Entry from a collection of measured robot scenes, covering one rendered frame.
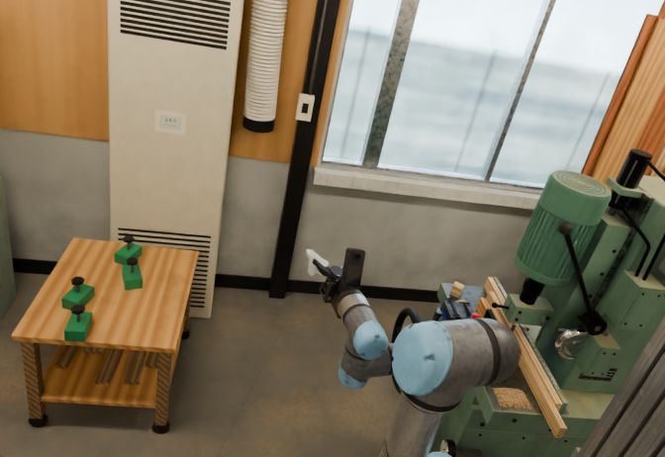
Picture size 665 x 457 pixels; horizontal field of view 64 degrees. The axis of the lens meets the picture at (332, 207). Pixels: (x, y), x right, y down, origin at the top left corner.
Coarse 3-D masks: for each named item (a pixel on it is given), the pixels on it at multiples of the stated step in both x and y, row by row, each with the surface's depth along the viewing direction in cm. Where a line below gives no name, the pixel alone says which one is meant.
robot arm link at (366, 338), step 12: (348, 312) 123; (360, 312) 122; (372, 312) 123; (348, 324) 121; (360, 324) 119; (372, 324) 118; (348, 336) 121; (360, 336) 117; (372, 336) 116; (384, 336) 117; (348, 348) 121; (360, 348) 116; (372, 348) 117; (384, 348) 118
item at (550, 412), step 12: (492, 300) 192; (528, 360) 166; (528, 372) 163; (528, 384) 162; (540, 384) 158; (540, 396) 155; (540, 408) 154; (552, 408) 150; (552, 420) 148; (564, 432) 145
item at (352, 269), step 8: (352, 248) 131; (352, 256) 130; (360, 256) 131; (344, 264) 131; (352, 264) 131; (360, 264) 132; (344, 272) 131; (352, 272) 131; (360, 272) 132; (344, 280) 130; (352, 280) 131; (360, 280) 132; (344, 288) 130; (352, 288) 131
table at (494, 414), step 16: (448, 288) 200; (464, 288) 202; (480, 288) 204; (496, 384) 160; (512, 384) 161; (480, 400) 159; (496, 400) 154; (528, 400) 157; (496, 416) 151; (512, 416) 152; (528, 416) 152
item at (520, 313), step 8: (512, 296) 172; (504, 304) 175; (512, 304) 170; (520, 304) 169; (536, 304) 171; (544, 304) 172; (504, 312) 175; (512, 312) 170; (520, 312) 168; (528, 312) 169; (536, 312) 169; (544, 312) 170; (552, 312) 170; (512, 320) 170; (520, 320) 171; (528, 320) 171; (536, 320) 171
